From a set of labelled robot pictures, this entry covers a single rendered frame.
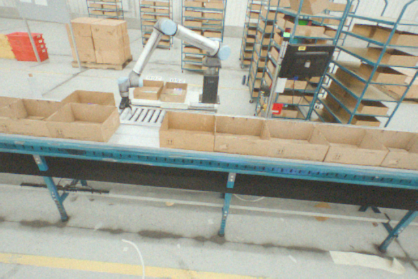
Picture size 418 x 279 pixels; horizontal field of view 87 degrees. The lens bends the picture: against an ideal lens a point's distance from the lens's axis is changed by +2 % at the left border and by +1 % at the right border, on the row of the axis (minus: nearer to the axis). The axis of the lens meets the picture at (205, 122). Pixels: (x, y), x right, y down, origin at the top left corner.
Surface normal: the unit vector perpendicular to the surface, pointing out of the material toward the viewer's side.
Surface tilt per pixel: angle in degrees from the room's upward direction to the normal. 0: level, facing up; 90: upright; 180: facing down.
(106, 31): 90
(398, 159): 90
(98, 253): 0
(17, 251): 0
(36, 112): 89
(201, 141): 90
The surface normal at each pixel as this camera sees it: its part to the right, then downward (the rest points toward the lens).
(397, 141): -0.07, 0.51
